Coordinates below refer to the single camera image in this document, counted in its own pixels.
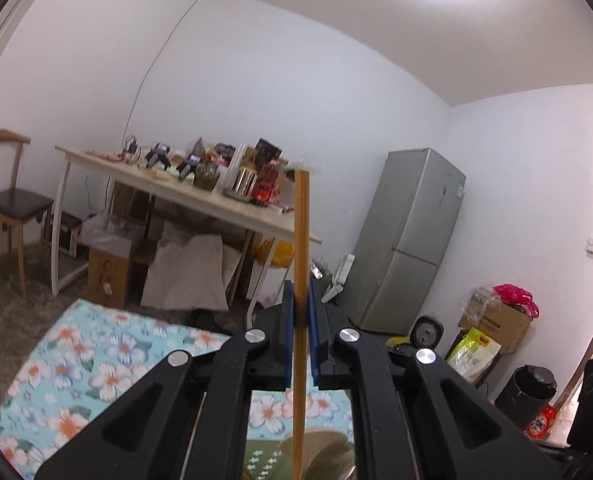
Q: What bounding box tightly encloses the green glass jar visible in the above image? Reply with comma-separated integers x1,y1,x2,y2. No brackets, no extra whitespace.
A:
194,161,221,192

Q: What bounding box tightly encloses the bright pink bag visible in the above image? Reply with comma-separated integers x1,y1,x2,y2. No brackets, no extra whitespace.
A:
493,284,539,318

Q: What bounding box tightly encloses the black rice cooker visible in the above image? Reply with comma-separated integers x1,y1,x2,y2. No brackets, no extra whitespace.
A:
409,314,445,351

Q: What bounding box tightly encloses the wooden chair with black seat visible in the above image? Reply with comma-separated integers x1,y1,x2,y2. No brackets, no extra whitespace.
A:
0,130,54,297

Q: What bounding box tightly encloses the light wooden table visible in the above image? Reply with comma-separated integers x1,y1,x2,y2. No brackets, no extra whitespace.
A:
55,146,322,331

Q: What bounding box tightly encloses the yellow-green rice bag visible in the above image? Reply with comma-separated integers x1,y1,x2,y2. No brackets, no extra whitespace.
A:
443,326,503,383

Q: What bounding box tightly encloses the white cloth sack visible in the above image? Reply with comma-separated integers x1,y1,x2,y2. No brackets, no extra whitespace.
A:
141,234,230,311

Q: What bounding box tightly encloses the metal canister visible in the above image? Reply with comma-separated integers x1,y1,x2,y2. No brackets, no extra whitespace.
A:
226,167,258,200

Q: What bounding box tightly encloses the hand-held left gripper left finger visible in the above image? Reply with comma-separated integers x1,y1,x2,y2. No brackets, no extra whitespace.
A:
35,281,296,480

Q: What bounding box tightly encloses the dark red-cap bottle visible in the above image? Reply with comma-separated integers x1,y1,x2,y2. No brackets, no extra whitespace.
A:
261,157,280,196

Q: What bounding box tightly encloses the dark brown box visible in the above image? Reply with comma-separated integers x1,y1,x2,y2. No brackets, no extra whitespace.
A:
254,138,282,163

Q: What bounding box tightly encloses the black handheld device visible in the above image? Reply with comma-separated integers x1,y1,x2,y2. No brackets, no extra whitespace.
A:
145,143,172,168
176,154,202,181

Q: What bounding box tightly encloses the thin wall cable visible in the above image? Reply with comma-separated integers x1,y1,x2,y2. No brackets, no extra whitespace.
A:
125,0,200,146

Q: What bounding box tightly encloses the yellow plastic bag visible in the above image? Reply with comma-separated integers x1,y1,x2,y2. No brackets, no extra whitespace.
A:
256,239,294,267

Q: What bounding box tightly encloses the black bin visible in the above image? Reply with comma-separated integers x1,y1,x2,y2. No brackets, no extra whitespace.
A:
495,365,558,417

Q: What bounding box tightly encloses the tan wooden chopstick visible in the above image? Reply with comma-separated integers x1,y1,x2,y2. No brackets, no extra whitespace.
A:
291,170,311,480

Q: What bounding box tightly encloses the red detergent bottle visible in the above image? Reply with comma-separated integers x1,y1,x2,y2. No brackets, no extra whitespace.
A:
525,402,559,442

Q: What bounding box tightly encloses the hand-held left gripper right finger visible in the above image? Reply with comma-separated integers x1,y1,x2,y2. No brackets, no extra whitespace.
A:
310,280,562,480

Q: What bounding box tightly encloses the large cardboard box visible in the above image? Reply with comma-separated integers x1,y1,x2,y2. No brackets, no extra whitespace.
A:
459,305,532,353

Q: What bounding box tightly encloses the clear plastic bag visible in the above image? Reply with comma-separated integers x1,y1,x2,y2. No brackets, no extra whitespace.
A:
461,287,502,321

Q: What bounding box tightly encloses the green star-cutout utensil holder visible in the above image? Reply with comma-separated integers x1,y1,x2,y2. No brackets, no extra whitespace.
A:
245,429,356,480

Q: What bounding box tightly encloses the brown cardboard box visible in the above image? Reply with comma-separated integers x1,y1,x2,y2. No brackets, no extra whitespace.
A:
87,247,133,309

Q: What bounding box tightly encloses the white plastic stand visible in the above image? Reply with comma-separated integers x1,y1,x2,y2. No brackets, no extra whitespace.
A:
326,254,355,303

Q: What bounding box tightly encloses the silver refrigerator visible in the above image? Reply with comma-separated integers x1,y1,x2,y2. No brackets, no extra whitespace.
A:
350,148,467,336

